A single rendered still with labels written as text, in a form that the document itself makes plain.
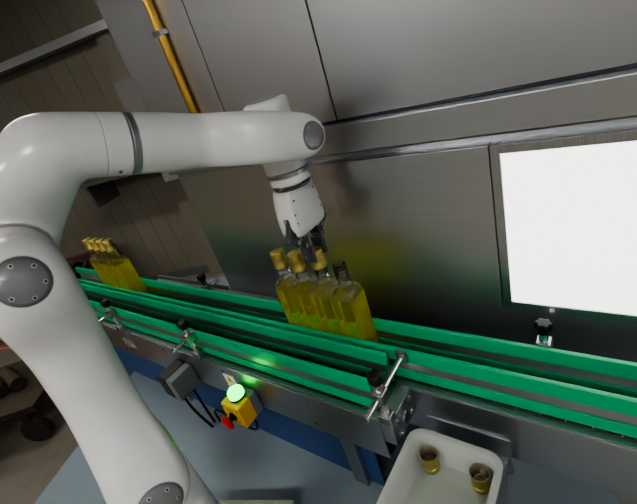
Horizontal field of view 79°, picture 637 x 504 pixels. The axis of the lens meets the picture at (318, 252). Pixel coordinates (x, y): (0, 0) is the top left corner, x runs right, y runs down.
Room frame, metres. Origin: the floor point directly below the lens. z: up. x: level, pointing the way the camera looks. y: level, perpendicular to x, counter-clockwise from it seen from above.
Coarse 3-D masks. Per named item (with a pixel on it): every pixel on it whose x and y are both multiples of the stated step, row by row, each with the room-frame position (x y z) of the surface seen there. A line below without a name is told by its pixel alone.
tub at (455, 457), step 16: (416, 432) 0.51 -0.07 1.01; (432, 432) 0.50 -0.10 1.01; (416, 448) 0.50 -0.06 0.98; (448, 448) 0.47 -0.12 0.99; (464, 448) 0.45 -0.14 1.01; (480, 448) 0.44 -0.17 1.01; (400, 464) 0.46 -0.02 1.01; (416, 464) 0.49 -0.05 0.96; (448, 464) 0.47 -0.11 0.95; (464, 464) 0.45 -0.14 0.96; (496, 464) 0.40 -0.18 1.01; (400, 480) 0.44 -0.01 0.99; (416, 480) 0.46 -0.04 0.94; (432, 480) 0.46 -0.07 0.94; (448, 480) 0.45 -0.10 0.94; (464, 480) 0.44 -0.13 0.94; (496, 480) 0.38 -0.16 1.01; (384, 496) 0.41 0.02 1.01; (400, 496) 0.43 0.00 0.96; (416, 496) 0.44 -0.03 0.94; (432, 496) 0.43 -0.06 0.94; (448, 496) 0.42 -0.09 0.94; (464, 496) 0.41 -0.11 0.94; (480, 496) 0.40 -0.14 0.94; (496, 496) 0.36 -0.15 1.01
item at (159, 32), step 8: (144, 0) 1.10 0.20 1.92; (152, 8) 1.10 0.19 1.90; (152, 16) 1.10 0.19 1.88; (152, 24) 1.11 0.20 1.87; (160, 24) 1.11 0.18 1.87; (160, 32) 1.09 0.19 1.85; (168, 32) 1.11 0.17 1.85; (160, 40) 1.10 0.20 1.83; (168, 48) 1.10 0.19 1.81; (168, 56) 1.10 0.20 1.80; (176, 64) 1.11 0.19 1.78; (176, 72) 1.10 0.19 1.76; (176, 80) 1.10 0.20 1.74; (184, 80) 1.11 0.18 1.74; (184, 88) 1.10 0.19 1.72; (184, 96) 1.10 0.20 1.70; (192, 104) 1.10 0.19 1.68; (192, 112) 1.10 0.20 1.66
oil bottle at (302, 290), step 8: (296, 280) 0.80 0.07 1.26; (304, 280) 0.78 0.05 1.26; (312, 280) 0.78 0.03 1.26; (296, 288) 0.78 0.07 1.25; (304, 288) 0.77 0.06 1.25; (296, 296) 0.78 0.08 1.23; (304, 296) 0.76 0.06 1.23; (312, 296) 0.76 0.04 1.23; (296, 304) 0.79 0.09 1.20; (304, 304) 0.77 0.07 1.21; (312, 304) 0.76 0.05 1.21; (304, 312) 0.78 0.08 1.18; (312, 312) 0.76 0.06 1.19; (304, 320) 0.79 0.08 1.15; (312, 320) 0.77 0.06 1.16; (320, 320) 0.76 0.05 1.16; (312, 328) 0.77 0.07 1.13; (320, 328) 0.76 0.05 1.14
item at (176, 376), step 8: (176, 360) 1.01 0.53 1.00; (168, 368) 0.98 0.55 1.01; (176, 368) 0.97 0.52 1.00; (184, 368) 0.96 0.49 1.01; (192, 368) 0.97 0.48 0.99; (160, 376) 0.96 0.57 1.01; (168, 376) 0.95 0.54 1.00; (176, 376) 0.93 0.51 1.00; (184, 376) 0.94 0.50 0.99; (192, 376) 0.96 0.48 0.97; (168, 384) 0.93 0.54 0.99; (176, 384) 0.92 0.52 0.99; (184, 384) 0.93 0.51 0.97; (192, 384) 0.95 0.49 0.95; (168, 392) 0.95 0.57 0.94; (176, 392) 0.91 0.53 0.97; (184, 392) 0.93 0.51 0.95
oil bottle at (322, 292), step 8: (328, 280) 0.75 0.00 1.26; (336, 280) 0.75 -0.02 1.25; (312, 288) 0.76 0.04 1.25; (320, 288) 0.74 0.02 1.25; (328, 288) 0.73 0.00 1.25; (320, 296) 0.74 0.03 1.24; (328, 296) 0.72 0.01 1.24; (320, 304) 0.74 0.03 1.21; (328, 304) 0.73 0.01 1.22; (320, 312) 0.75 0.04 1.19; (328, 312) 0.73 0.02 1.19; (328, 320) 0.74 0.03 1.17; (336, 320) 0.72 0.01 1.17; (328, 328) 0.75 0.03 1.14; (336, 328) 0.73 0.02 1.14
